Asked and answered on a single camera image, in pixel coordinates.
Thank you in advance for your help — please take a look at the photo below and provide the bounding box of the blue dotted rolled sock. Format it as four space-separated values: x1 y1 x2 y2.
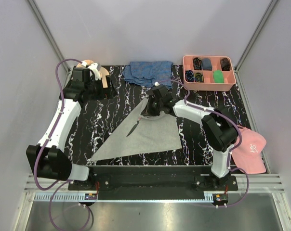
185 70 195 82

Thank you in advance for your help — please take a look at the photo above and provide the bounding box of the blue grey rolled sock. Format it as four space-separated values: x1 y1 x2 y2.
202 58 212 71

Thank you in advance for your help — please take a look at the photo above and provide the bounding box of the grey cloth napkin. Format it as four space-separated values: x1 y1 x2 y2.
91 98 182 161

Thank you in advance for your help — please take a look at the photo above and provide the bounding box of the aluminium front rail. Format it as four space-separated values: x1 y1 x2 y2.
25 174 284 203

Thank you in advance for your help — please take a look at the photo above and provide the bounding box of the black patterned sock top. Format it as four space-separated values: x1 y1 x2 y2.
193 57 202 70

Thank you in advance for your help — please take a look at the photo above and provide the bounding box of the dark brown rolled sock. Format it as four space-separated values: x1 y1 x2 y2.
220 58 231 71

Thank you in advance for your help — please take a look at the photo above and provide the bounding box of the pink baseball cap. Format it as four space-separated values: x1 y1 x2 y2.
232 126 266 174

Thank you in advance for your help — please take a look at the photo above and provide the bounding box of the purple cable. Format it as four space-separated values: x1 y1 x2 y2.
157 79 251 208
33 58 95 229

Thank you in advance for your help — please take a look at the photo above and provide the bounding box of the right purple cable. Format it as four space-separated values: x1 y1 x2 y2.
157 79 251 208

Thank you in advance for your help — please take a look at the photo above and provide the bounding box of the blue checkered cloth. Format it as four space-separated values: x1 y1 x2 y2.
123 61 173 89

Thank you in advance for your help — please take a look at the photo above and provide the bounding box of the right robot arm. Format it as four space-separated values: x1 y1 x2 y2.
141 80 242 191

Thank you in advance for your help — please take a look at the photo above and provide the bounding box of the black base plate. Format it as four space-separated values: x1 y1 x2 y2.
68 166 238 192

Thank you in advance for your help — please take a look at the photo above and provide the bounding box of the green rolled sock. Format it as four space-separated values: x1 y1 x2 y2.
213 70 225 84

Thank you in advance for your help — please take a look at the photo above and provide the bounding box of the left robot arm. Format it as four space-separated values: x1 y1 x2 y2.
26 60 116 191

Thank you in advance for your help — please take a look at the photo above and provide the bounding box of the yellow patterned rolled sock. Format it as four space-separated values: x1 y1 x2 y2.
194 72 204 83

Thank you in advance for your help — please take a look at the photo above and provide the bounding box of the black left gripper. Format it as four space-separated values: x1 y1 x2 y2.
85 76 117 101

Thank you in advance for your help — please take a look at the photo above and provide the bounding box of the orange bucket hat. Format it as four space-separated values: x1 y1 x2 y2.
77 60 109 89

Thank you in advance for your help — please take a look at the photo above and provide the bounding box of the pink handled knife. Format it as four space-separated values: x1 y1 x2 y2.
126 117 142 137

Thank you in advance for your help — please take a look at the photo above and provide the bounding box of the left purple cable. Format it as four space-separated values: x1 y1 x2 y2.
33 58 95 229

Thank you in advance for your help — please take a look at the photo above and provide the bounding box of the pink compartment tray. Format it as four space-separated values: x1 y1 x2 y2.
183 55 237 91

